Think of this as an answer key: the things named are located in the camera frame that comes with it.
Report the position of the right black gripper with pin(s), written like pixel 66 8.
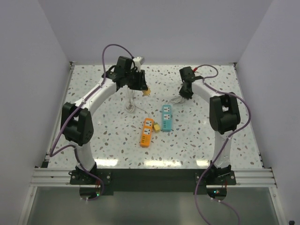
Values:
pixel 187 96

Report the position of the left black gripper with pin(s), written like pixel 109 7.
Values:
pixel 141 85

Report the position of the blue power strip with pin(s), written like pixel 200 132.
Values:
pixel 167 117

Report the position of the yellow plug adapter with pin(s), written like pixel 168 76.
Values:
pixel 146 92

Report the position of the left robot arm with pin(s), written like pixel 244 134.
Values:
pixel 76 118

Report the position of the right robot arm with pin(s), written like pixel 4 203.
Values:
pixel 224 116

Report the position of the yellow plug on table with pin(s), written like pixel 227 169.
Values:
pixel 156 127

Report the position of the orange power strip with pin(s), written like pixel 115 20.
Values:
pixel 146 132

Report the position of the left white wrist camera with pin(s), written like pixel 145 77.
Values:
pixel 139 61

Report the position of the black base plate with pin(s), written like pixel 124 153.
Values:
pixel 100 182

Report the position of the aluminium rail frame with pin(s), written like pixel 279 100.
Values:
pixel 189 145

